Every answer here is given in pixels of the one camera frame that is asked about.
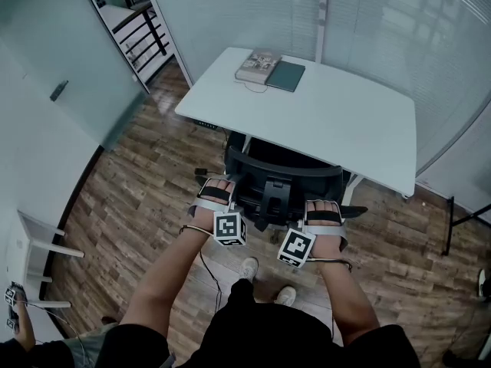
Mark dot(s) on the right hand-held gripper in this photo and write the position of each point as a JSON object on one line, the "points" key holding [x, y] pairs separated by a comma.
{"points": [[295, 247]]}

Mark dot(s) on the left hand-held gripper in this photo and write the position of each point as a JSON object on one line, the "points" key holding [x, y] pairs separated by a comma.
{"points": [[228, 228]]}

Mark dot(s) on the black office chair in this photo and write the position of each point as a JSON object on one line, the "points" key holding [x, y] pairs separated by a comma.
{"points": [[280, 190]]}

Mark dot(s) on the person's right forearm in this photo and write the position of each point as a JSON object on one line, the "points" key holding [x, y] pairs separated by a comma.
{"points": [[349, 301]]}

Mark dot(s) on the person's left forearm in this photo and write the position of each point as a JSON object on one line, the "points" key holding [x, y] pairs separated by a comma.
{"points": [[165, 282]]}

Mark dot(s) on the desk control panel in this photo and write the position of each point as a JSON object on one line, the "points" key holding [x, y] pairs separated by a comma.
{"points": [[206, 124]]}

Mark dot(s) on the white desk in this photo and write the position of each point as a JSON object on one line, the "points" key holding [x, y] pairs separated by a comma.
{"points": [[307, 121]]}

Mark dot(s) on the person's left hand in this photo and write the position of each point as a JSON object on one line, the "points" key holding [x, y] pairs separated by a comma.
{"points": [[203, 219]]}

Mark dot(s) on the person's right hand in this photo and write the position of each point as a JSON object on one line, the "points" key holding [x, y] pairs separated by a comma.
{"points": [[326, 247]]}

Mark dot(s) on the person's left white shoe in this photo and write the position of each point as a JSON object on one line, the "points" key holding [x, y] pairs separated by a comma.
{"points": [[249, 270]]}

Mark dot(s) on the person's white shoe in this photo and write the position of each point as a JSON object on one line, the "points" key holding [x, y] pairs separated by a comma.
{"points": [[285, 296], [249, 270]]}

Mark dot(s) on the person's right white shoe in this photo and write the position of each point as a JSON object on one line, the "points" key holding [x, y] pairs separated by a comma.
{"points": [[285, 296]]}

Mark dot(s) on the black power adapter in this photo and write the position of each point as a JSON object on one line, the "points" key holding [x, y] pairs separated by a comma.
{"points": [[200, 171]]}

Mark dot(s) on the person's black clothing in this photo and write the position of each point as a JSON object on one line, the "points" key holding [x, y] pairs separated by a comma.
{"points": [[268, 339]]}

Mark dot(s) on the grey-green notebook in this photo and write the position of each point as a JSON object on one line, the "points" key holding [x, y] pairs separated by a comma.
{"points": [[285, 76]]}

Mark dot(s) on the picture cover book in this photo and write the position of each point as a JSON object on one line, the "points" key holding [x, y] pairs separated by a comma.
{"points": [[257, 65]]}

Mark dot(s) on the small white table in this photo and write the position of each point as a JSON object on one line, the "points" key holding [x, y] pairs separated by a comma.
{"points": [[38, 228]]}

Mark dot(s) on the black metal railing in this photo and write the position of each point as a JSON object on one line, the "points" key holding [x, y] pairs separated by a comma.
{"points": [[142, 37]]}

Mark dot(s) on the frosted glass door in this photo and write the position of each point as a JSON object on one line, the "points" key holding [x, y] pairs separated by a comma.
{"points": [[69, 44]]}

